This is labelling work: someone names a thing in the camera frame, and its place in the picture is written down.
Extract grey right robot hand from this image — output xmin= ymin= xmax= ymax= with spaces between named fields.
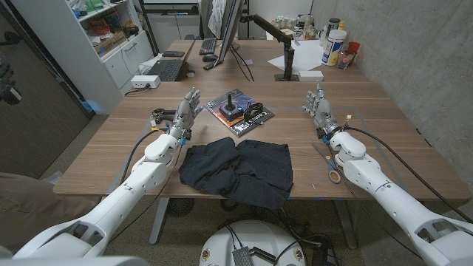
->
xmin=302 ymin=83 xmax=344 ymax=144

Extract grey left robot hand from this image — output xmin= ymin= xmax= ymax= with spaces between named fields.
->
xmin=168 ymin=86 xmax=204 ymax=144

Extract black grip trainer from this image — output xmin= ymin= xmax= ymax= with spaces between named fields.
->
xmin=152 ymin=108 xmax=178 ymax=125

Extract glossy art book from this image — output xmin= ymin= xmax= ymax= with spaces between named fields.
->
xmin=203 ymin=88 xmax=276 ymax=138

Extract black shorts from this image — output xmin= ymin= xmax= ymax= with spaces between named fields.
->
xmin=178 ymin=137 xmax=294 ymax=211

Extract flat white box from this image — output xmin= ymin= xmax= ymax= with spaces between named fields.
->
xmin=297 ymin=69 xmax=324 ymax=83

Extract black joystick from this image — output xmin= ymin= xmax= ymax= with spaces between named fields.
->
xmin=219 ymin=92 xmax=245 ymax=122

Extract black laptop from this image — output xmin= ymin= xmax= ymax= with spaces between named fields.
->
xmin=146 ymin=58 xmax=185 ymax=83

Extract white power box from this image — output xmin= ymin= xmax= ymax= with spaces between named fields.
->
xmin=130 ymin=75 xmax=162 ymax=89

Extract clear glass jar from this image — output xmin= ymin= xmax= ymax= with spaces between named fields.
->
xmin=336 ymin=50 xmax=355 ymax=70

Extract white paper sheet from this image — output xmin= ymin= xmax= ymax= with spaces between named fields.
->
xmin=267 ymin=39 xmax=327 ymax=73

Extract small colourful box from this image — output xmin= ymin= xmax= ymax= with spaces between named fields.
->
xmin=321 ymin=29 xmax=348 ymax=67

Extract black keyboard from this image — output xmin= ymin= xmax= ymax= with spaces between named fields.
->
xmin=199 ymin=37 xmax=217 ymax=56

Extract black lidded bottle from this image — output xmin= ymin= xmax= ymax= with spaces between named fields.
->
xmin=326 ymin=18 xmax=341 ymax=38

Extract cluster of small bottles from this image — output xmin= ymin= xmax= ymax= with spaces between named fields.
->
xmin=272 ymin=13 xmax=319 ymax=41

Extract black floor fan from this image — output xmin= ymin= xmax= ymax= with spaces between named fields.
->
xmin=166 ymin=198 xmax=195 ymax=218

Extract black computer monitor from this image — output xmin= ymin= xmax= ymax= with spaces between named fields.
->
xmin=214 ymin=0 xmax=245 ymax=67

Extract grey hanging cloth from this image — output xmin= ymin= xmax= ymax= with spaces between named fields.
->
xmin=207 ymin=0 xmax=228 ymax=40

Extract cardboard box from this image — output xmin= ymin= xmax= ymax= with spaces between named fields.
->
xmin=94 ymin=31 xmax=128 ymax=55

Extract white shelf cabinet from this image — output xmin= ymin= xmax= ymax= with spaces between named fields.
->
xmin=10 ymin=0 xmax=155 ymax=115

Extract grey table leg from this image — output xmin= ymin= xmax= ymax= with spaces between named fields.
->
xmin=333 ymin=199 xmax=359 ymax=250
xmin=149 ymin=197 xmax=171 ymax=246

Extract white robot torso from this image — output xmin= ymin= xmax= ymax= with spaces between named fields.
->
xmin=199 ymin=220 xmax=307 ymax=266

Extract orange handled scissors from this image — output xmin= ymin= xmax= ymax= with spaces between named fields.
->
xmin=310 ymin=139 xmax=343 ymax=185

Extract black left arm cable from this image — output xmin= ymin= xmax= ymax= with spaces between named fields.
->
xmin=120 ymin=127 xmax=164 ymax=185

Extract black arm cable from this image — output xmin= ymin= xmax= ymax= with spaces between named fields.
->
xmin=343 ymin=126 xmax=473 ymax=225
xmin=120 ymin=127 xmax=164 ymax=185

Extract coiled black joystick cable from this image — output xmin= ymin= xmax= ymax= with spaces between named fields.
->
xmin=243 ymin=102 xmax=265 ymax=122

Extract black monitor cables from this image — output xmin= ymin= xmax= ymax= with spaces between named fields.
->
xmin=228 ymin=44 xmax=256 ymax=83

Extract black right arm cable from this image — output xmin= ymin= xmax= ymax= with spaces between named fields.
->
xmin=343 ymin=126 xmax=473 ymax=225

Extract black floor cable bundle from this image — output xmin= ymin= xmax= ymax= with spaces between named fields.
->
xmin=217 ymin=205 xmax=341 ymax=266

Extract black camera tripod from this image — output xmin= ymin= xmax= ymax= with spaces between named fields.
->
xmin=0 ymin=55 xmax=22 ymax=106

